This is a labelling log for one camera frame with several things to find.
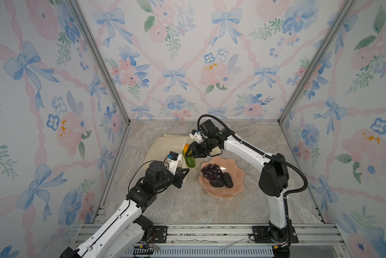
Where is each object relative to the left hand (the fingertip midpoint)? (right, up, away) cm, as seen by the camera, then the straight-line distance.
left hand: (189, 169), depth 74 cm
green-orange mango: (0, +3, +7) cm, 7 cm away
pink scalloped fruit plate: (+25, -4, +18) cm, 31 cm away
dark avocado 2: (+20, -8, +12) cm, 24 cm away
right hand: (0, +6, +9) cm, 11 cm away
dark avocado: (+15, -9, +12) cm, 21 cm away
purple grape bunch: (+12, -4, +13) cm, 18 cm away
